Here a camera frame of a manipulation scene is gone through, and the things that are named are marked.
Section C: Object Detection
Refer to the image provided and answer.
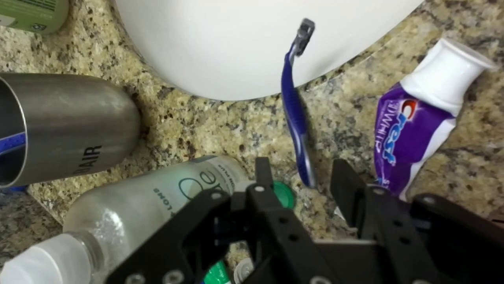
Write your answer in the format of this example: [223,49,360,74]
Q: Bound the white oval sink basin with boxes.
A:
[111,0,425,103]

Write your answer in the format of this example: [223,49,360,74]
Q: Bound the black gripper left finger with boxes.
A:
[106,156,327,284]

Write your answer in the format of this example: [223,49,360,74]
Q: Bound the blue toothbrush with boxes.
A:
[0,131,28,158]

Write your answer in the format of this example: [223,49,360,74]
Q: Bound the stainless steel cup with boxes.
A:
[0,73,141,191]

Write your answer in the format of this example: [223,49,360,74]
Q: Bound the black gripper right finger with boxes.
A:
[330,158,504,284]

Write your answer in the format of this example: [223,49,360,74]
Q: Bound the blue shaving razor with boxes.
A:
[280,17,319,189]

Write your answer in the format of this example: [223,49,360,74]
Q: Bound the purple white toothpaste tube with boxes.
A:
[373,36,497,202]

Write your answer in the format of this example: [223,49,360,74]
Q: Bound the clear bottle with green cap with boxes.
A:
[0,155,299,284]

